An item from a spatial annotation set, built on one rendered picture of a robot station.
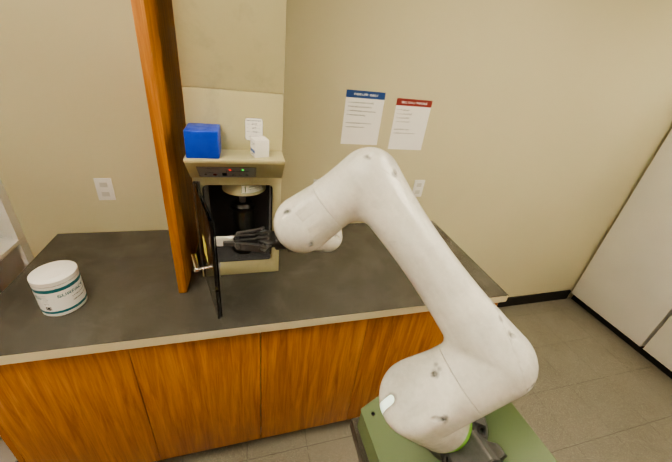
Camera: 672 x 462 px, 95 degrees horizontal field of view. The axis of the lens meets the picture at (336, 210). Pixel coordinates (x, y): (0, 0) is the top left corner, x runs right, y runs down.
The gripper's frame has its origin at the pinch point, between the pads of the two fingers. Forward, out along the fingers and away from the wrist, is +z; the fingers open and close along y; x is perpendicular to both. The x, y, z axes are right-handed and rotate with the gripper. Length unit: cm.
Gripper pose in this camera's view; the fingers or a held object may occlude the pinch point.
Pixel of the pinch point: (223, 241)
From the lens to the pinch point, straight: 106.6
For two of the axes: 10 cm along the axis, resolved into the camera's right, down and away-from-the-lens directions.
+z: -9.6, 0.2, -2.7
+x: -1.1, 8.8, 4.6
